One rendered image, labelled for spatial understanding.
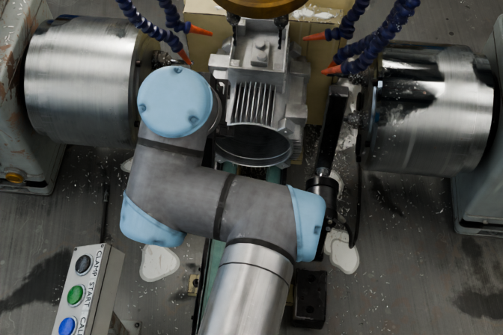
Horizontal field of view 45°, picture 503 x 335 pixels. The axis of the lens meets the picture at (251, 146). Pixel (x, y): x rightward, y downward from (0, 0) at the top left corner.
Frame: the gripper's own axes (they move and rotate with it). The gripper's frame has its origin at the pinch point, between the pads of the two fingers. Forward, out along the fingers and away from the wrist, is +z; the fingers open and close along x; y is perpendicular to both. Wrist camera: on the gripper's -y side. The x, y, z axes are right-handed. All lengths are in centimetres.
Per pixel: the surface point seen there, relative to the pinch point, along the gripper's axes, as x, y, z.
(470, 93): -42.4, 10.7, 7.0
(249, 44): -4.0, 17.5, 15.8
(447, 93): -38.7, 10.3, 6.9
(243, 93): -4.0, 7.8, 11.0
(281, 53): -10.1, 16.2, 15.0
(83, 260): 18.0, -21.9, -2.2
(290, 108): -12.5, 6.0, 13.8
